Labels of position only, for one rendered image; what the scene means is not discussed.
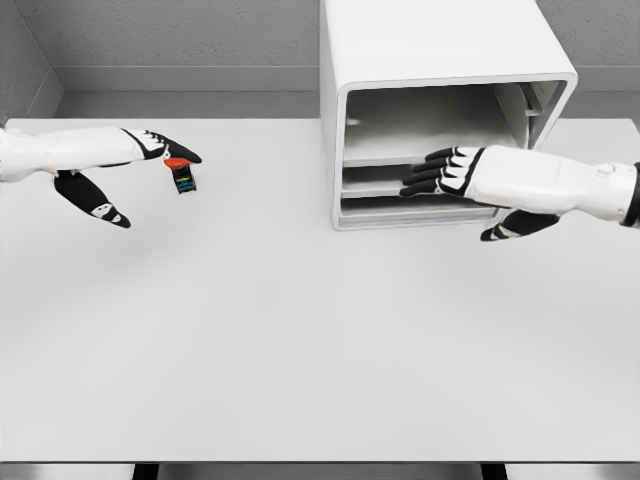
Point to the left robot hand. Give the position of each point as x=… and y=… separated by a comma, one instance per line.
x=100, y=147

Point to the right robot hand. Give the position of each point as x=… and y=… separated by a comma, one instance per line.
x=520, y=175

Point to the red-capped black load switch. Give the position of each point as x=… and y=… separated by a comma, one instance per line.
x=184, y=180

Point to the white cabinet drawer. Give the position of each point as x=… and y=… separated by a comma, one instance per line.
x=372, y=185
x=400, y=210
x=380, y=150

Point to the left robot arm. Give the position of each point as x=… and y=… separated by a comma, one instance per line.
x=20, y=152

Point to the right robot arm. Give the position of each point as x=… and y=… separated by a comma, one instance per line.
x=607, y=192

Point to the white tabletop storage cabinet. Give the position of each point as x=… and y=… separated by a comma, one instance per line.
x=430, y=45

